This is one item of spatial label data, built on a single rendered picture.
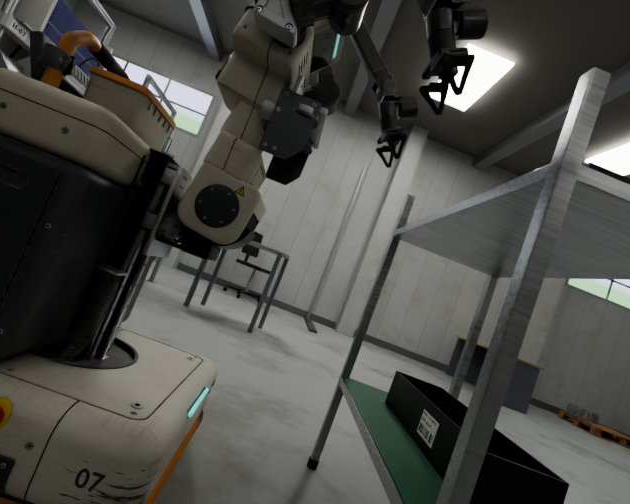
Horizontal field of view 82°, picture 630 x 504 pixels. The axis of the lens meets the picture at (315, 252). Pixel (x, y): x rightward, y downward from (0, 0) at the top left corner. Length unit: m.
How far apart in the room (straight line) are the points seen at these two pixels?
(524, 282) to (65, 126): 0.84
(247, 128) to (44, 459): 0.78
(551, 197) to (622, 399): 8.78
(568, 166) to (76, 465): 0.92
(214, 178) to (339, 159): 6.06
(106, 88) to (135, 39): 7.20
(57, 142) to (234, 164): 0.34
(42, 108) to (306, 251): 5.87
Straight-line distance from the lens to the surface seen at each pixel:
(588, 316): 8.68
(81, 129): 0.84
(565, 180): 0.66
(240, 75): 1.02
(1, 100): 0.93
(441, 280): 7.10
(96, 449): 0.79
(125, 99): 1.02
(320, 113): 0.93
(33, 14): 2.94
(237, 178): 0.90
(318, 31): 1.07
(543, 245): 0.62
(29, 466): 0.85
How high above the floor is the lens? 0.64
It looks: 5 degrees up
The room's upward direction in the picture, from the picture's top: 21 degrees clockwise
